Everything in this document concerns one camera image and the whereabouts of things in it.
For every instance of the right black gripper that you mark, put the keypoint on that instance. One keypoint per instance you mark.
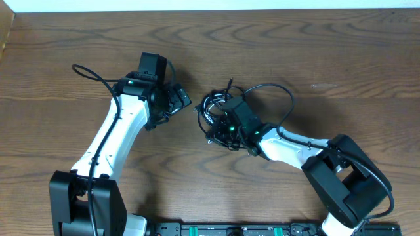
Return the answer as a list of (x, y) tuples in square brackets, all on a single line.
[(216, 134)]

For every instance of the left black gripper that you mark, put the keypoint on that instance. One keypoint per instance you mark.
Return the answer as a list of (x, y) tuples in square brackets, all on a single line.
[(179, 102)]

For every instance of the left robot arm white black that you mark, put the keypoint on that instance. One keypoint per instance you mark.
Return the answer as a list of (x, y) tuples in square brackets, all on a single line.
[(86, 200)]

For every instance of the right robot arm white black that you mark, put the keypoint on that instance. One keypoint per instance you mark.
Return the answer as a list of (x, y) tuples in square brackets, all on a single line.
[(347, 182)]

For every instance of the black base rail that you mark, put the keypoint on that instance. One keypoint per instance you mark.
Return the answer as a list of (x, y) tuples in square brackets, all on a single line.
[(178, 229)]

